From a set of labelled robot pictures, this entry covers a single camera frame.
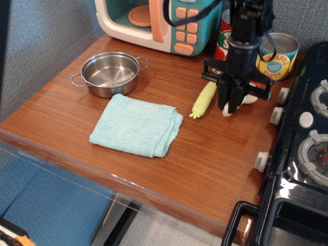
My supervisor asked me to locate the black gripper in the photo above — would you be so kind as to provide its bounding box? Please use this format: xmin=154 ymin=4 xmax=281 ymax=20
xmin=201 ymin=42 xmax=274 ymax=113

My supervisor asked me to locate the white brown plush mushroom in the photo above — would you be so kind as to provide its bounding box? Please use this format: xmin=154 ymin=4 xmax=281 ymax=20
xmin=222 ymin=81 xmax=260 ymax=117

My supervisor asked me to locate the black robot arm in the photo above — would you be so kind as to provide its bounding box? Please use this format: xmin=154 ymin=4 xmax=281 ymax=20
xmin=202 ymin=1 xmax=274 ymax=114

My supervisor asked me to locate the tomato sauce can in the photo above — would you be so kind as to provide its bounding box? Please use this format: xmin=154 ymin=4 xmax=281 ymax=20
xmin=215 ymin=9 xmax=232 ymax=60

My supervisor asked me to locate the white stove knob middle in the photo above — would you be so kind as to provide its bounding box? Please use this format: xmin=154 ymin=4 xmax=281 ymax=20
xmin=270 ymin=107 xmax=283 ymax=126

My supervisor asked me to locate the white stove knob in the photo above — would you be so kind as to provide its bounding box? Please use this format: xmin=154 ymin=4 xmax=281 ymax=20
xmin=277 ymin=87 xmax=290 ymax=105
xmin=255 ymin=152 xmax=269 ymax=173
xmin=270 ymin=107 xmax=283 ymax=126

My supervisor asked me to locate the white stove knob upper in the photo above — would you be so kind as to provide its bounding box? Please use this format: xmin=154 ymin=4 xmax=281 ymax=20
xmin=277 ymin=87 xmax=290 ymax=105

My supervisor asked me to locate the pineapple slices can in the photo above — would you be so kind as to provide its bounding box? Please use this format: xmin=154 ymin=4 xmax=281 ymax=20
xmin=256 ymin=33 xmax=300 ymax=81

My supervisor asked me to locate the white stove knob lower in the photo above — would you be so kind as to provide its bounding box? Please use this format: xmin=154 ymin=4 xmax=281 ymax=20
xmin=255 ymin=152 xmax=269 ymax=173

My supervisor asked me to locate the teal toy microwave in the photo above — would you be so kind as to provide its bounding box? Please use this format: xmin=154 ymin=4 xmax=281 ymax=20
xmin=95 ymin=1 xmax=222 ymax=56

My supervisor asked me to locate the light teal folded cloth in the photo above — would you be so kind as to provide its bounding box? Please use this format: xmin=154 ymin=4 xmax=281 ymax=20
xmin=89 ymin=94 xmax=183 ymax=158

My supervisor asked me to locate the small steel pot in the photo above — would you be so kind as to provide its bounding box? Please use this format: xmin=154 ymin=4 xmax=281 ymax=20
xmin=71 ymin=52 xmax=149 ymax=98

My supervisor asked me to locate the black toy stove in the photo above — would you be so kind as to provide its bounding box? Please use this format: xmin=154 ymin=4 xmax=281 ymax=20
xmin=221 ymin=42 xmax=327 ymax=245

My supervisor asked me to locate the orange furry object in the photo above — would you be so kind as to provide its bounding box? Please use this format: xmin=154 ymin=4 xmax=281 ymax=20
xmin=1 ymin=231 xmax=36 ymax=246

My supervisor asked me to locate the spoon with yellow handle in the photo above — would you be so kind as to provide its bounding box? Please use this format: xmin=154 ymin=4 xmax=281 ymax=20
xmin=189 ymin=81 xmax=217 ymax=119

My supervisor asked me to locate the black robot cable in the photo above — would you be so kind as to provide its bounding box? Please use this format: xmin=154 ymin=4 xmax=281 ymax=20
xmin=162 ymin=0 xmax=278 ymax=64

